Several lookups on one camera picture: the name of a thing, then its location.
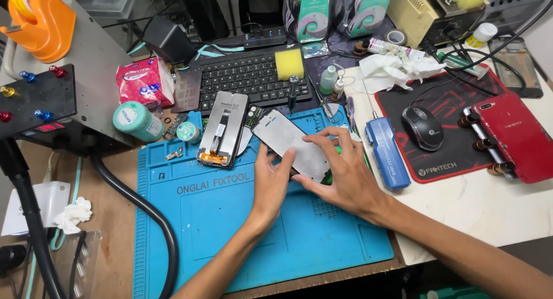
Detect phone display with flex cable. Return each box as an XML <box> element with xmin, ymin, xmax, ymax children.
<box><xmin>196</xmin><ymin>91</ymin><xmax>250</xmax><ymax>168</ymax></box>

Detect grey hot air station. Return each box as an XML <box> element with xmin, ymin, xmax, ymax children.
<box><xmin>0</xmin><ymin>0</ymin><xmax>135</xmax><ymax>157</ymax></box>

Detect blue silicone repair mat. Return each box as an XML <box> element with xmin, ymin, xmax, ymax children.
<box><xmin>132</xmin><ymin>105</ymin><xmax>395</xmax><ymax>299</ymax></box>

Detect black computer mouse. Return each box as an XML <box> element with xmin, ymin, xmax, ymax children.
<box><xmin>402</xmin><ymin>106</ymin><xmax>445</xmax><ymax>152</ymax></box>

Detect small crumpled white tissue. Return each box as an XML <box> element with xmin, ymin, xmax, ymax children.
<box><xmin>53</xmin><ymin>197</ymin><xmax>93</xmax><ymax>235</ymax></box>

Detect pink tissue packet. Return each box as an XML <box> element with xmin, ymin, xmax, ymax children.
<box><xmin>115</xmin><ymin>56</ymin><xmax>175</xmax><ymax>109</ymax></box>

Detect black hot air hose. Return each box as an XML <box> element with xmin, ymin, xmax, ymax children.
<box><xmin>88</xmin><ymin>152</ymin><xmax>179</xmax><ymax>299</ymax></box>

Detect white bottle yellow label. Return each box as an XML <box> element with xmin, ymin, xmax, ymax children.
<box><xmin>465</xmin><ymin>22</ymin><xmax>498</xmax><ymax>49</ymax></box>

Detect soldering iron handle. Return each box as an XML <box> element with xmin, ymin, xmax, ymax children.
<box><xmin>421</xmin><ymin>39</ymin><xmax>491</xmax><ymax>80</ymax></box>

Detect purple brush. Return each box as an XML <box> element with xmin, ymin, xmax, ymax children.
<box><xmin>346</xmin><ymin>96</ymin><xmax>357</xmax><ymax>131</ymax></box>

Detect white paper box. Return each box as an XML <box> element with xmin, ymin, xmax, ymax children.
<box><xmin>1</xmin><ymin>181</ymin><xmax>71</xmax><ymax>237</ymax></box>

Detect small round teal tin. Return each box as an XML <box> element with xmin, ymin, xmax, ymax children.
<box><xmin>176</xmin><ymin>121</ymin><xmax>202</xmax><ymax>144</ymax></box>

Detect person's left hand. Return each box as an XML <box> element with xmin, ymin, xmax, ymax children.
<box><xmin>250</xmin><ymin>142</ymin><xmax>298</xmax><ymax>224</ymax></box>

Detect jar of charging cables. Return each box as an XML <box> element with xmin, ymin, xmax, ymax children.
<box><xmin>335</xmin><ymin>0</ymin><xmax>394</xmax><ymax>39</ymax></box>
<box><xmin>283</xmin><ymin>0</ymin><xmax>332</xmax><ymax>44</ymax></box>

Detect roll of tape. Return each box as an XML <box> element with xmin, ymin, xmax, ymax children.
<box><xmin>385</xmin><ymin>29</ymin><xmax>408</xmax><ymax>46</ymax></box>

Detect yellow sponge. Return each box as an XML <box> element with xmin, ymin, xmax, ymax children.
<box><xmin>275</xmin><ymin>48</ymin><xmax>305</xmax><ymax>81</ymax></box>

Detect teal flux canister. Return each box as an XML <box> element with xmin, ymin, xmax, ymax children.
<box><xmin>112</xmin><ymin>101</ymin><xmax>165</xmax><ymax>143</ymax></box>

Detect black computer keyboard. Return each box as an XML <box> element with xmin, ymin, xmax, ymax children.
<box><xmin>190</xmin><ymin>46</ymin><xmax>313</xmax><ymax>116</ymax></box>

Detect blue electric screwdriver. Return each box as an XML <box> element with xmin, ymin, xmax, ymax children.
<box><xmin>362</xmin><ymin>81</ymin><xmax>411</xmax><ymax>192</ymax></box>

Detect black and red mouse pad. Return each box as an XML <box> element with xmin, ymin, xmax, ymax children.
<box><xmin>374</xmin><ymin>64</ymin><xmax>512</xmax><ymax>184</ymax></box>

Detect person's right hand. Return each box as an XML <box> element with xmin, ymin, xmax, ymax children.
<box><xmin>291</xmin><ymin>126</ymin><xmax>391</xmax><ymax>226</ymax></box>

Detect black usb hub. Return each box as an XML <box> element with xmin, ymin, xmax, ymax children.
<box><xmin>243</xmin><ymin>28</ymin><xmax>287</xmax><ymax>49</ymax></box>

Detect bga stencil plate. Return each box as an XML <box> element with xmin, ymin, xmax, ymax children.
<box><xmin>171</xmin><ymin>68</ymin><xmax>203</xmax><ymax>114</ymax></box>

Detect phone frame with grey back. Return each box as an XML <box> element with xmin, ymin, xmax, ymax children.
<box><xmin>251</xmin><ymin>109</ymin><xmax>332</xmax><ymax>185</ymax></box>

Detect small circuit board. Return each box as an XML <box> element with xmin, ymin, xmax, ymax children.
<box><xmin>163</xmin><ymin>113</ymin><xmax>189</xmax><ymax>141</ymax></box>

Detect red smartphone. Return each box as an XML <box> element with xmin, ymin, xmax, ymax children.
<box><xmin>472</xmin><ymin>93</ymin><xmax>553</xmax><ymax>184</ymax></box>

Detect metal tweezers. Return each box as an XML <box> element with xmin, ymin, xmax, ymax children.
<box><xmin>308</xmin><ymin>75</ymin><xmax>335</xmax><ymax>119</ymax></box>

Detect black precision screwdriver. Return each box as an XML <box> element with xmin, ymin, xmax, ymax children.
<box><xmin>288</xmin><ymin>75</ymin><xmax>300</xmax><ymax>115</ymax></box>

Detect beige soldering station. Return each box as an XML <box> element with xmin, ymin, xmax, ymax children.
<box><xmin>387</xmin><ymin>0</ymin><xmax>486</xmax><ymax>49</ymax></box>

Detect green cap dropper bottle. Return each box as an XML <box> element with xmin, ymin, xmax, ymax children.
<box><xmin>319</xmin><ymin>65</ymin><xmax>338</xmax><ymax>96</ymax></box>

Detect green pry tool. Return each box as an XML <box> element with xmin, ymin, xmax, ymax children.
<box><xmin>321</xmin><ymin>145</ymin><xmax>372</xmax><ymax>186</ymax></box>

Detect clamped phone screen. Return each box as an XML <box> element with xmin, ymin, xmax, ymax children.
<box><xmin>458</xmin><ymin>107</ymin><xmax>517</xmax><ymax>181</ymax></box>

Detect black power adapter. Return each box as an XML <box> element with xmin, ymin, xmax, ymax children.
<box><xmin>143</xmin><ymin>16</ymin><xmax>197</xmax><ymax>66</ymax></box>

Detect white glue tube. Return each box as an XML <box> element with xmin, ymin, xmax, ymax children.
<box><xmin>367</xmin><ymin>38</ymin><xmax>426</xmax><ymax>60</ymax></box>

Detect orange tape dispenser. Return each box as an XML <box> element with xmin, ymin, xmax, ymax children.
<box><xmin>0</xmin><ymin>0</ymin><xmax>77</xmax><ymax>64</ymax></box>

